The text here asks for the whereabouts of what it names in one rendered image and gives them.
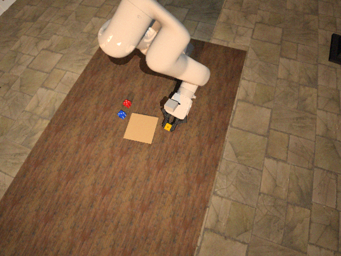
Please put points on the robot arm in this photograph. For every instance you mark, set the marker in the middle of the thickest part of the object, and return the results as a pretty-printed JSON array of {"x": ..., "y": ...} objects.
[{"x": 164, "y": 41}]

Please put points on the peach flat mat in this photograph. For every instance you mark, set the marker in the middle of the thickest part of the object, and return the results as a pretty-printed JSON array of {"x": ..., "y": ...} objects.
[{"x": 141, "y": 128}]

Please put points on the blue die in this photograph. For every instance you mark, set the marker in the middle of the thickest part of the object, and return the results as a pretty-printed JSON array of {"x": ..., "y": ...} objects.
[{"x": 122, "y": 114}]

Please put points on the yellow die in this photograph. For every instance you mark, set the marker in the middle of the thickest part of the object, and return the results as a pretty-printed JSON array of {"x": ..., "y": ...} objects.
[{"x": 168, "y": 126}]

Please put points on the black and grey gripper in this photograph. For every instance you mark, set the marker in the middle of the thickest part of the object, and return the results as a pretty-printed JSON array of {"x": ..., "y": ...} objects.
[{"x": 180, "y": 112}]

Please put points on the red die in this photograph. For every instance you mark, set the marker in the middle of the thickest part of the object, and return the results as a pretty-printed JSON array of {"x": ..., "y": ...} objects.
[{"x": 127, "y": 103}]

